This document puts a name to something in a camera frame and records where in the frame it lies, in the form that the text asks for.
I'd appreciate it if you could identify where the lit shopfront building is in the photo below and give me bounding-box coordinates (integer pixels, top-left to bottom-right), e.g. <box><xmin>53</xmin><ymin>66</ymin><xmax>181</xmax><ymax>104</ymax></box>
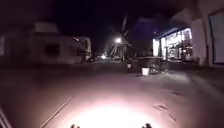
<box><xmin>152</xmin><ymin>0</ymin><xmax>224</xmax><ymax>66</ymax></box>

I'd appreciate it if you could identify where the dark asphalt road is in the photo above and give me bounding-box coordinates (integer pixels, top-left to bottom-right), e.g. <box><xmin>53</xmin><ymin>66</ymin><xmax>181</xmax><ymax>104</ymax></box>
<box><xmin>0</xmin><ymin>61</ymin><xmax>224</xmax><ymax>128</ymax></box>

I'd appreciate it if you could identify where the white bucket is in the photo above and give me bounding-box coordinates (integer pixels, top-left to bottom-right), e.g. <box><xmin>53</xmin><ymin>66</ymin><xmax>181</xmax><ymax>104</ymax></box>
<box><xmin>141</xmin><ymin>67</ymin><xmax>150</xmax><ymax>76</ymax></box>

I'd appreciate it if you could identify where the dark cart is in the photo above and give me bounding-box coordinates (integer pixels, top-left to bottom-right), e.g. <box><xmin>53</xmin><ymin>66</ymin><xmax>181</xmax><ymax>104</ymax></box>
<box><xmin>126</xmin><ymin>55</ymin><xmax>170</xmax><ymax>74</ymax></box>

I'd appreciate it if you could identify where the street lamp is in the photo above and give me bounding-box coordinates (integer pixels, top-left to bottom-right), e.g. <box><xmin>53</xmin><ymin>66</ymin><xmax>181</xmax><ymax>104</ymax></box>
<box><xmin>114</xmin><ymin>36</ymin><xmax>124</xmax><ymax>46</ymax></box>

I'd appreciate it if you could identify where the pale low building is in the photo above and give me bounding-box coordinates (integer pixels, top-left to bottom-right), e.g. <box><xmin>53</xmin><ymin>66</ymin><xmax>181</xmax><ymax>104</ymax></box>
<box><xmin>0</xmin><ymin>22</ymin><xmax>93</xmax><ymax>65</ymax></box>

